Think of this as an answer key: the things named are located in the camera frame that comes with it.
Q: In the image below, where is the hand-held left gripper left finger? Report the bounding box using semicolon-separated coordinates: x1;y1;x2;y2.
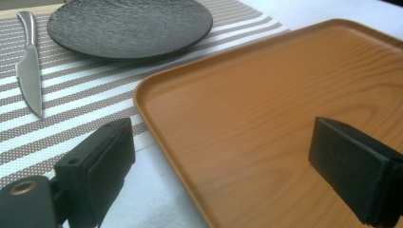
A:
52;117;137;228

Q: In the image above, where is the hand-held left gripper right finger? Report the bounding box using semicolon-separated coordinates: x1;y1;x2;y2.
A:
307;116;403;228

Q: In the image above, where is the striped woven placemat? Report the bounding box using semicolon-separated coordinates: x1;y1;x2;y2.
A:
0;0;290;190

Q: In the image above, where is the brown wood-grain tray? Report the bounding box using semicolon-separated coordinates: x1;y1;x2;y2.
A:
133;18;403;228

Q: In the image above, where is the silver steak knife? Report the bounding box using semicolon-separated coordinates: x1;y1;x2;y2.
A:
15;10;44;119

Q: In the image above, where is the black textured round plate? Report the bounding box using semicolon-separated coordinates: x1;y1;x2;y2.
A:
47;0;214;61

